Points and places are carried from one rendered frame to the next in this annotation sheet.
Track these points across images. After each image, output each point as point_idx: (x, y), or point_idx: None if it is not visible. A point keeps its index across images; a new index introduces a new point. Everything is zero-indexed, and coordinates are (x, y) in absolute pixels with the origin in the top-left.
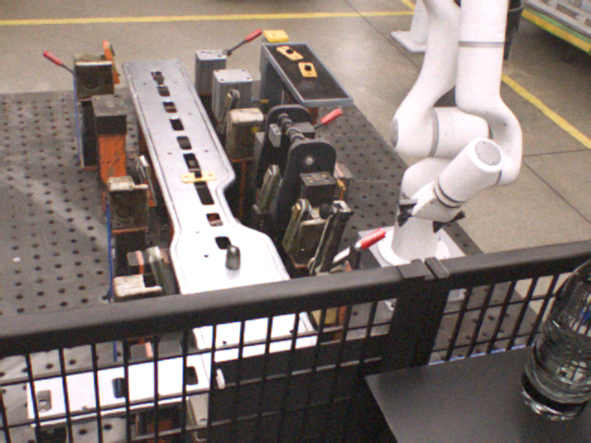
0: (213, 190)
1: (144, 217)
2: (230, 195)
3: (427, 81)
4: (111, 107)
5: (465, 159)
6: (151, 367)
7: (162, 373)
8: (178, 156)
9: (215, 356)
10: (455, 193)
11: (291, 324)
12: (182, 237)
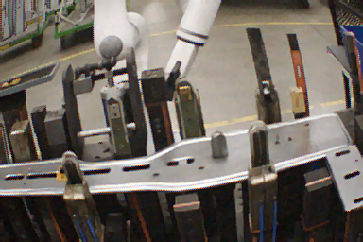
0: (87, 167)
1: (98, 216)
2: None
3: (114, 1)
4: None
5: (206, 1)
6: (337, 167)
7: (340, 163)
8: (30, 180)
9: (327, 147)
10: (208, 28)
11: (300, 125)
12: (164, 181)
